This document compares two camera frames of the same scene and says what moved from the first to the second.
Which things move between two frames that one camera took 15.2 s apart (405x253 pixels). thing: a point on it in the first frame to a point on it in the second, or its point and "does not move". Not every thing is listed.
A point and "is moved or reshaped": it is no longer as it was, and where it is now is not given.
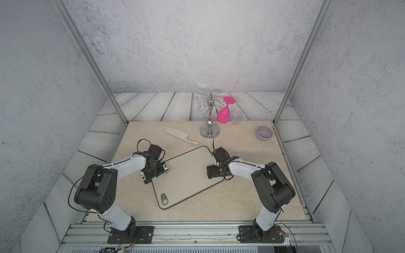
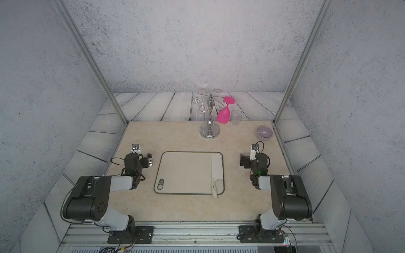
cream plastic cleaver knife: (180, 134) is moved or reshaped
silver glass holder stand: (210, 130) does not move
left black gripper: (149, 176) to (149, 158)
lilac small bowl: (263, 133) does not move
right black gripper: (212, 173) to (248, 159)
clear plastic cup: (235, 116) does not move
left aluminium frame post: (78, 34) does not move
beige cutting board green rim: (187, 176) is moved or reshaped
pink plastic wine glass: (223, 115) does not move
